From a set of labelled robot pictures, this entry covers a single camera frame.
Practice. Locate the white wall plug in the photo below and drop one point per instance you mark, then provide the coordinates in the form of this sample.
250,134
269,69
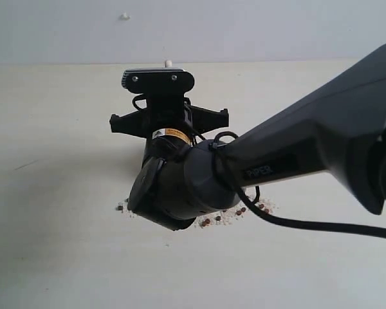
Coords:
125,16

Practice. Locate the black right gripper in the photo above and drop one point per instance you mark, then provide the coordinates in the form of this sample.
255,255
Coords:
159,116

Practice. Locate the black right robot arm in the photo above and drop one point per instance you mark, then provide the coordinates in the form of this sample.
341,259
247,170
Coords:
193,165

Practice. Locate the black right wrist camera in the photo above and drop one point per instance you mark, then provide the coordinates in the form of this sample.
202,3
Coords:
157,81

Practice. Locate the pile of rice and pellets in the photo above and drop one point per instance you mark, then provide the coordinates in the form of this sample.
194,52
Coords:
225,217

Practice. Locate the white paint brush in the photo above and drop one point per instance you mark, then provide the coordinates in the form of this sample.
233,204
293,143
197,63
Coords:
167,64

